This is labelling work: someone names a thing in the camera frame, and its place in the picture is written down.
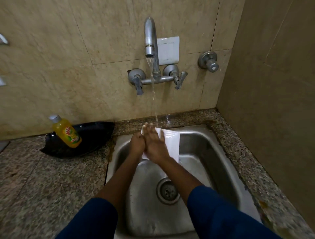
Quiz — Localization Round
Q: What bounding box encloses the steel wall faucet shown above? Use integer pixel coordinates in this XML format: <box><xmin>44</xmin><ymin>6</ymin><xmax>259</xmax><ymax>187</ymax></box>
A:
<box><xmin>127</xmin><ymin>16</ymin><xmax>189</xmax><ymax>96</ymax></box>

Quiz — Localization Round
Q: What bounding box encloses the person's left hand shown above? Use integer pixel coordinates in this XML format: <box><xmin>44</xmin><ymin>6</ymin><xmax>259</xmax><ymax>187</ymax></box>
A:
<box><xmin>129</xmin><ymin>133</ymin><xmax>146</xmax><ymax>160</ymax></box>

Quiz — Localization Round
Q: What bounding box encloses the steel wall valve knob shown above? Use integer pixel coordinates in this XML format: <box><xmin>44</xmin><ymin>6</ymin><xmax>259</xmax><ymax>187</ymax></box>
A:
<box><xmin>198</xmin><ymin>51</ymin><xmax>220</xmax><ymax>73</ymax></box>

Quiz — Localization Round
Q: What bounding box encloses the yellow dish soap bottle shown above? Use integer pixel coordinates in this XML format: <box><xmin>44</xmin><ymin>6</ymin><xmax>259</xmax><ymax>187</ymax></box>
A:
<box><xmin>48</xmin><ymin>114</ymin><xmax>82</xmax><ymax>149</ymax></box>

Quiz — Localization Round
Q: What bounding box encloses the person's left forearm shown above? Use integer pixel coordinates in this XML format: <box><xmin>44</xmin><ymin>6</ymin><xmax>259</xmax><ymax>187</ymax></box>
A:
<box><xmin>55</xmin><ymin>155</ymin><xmax>143</xmax><ymax>239</ymax></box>

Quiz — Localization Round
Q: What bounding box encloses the white rectangular plate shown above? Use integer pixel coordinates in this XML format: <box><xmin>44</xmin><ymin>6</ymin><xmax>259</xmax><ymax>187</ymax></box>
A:
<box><xmin>140</xmin><ymin>126</ymin><xmax>181</xmax><ymax>163</ymax></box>

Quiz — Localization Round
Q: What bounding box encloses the stainless steel sink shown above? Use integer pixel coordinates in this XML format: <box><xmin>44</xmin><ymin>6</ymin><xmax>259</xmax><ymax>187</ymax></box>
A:
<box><xmin>106</xmin><ymin>124</ymin><xmax>262</xmax><ymax>239</ymax></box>

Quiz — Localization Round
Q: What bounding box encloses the steel sink drain strainer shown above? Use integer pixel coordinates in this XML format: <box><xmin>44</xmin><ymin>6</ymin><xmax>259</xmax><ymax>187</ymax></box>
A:
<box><xmin>155</xmin><ymin>178</ymin><xmax>181</xmax><ymax>206</ymax></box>

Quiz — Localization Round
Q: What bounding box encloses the black leaf-shaped tray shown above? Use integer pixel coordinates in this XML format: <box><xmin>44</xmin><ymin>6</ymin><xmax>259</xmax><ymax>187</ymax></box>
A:
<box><xmin>39</xmin><ymin>121</ymin><xmax>115</xmax><ymax>159</ymax></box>

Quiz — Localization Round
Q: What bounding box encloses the person's right hand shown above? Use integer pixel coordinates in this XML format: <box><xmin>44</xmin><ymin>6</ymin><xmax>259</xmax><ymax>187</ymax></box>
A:
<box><xmin>142</xmin><ymin>122</ymin><xmax>171</xmax><ymax>165</ymax></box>

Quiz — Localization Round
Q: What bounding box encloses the white switch plate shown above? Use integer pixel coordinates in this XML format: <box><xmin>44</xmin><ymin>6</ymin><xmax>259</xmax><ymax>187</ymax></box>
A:
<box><xmin>157</xmin><ymin>36</ymin><xmax>180</xmax><ymax>66</ymax></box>

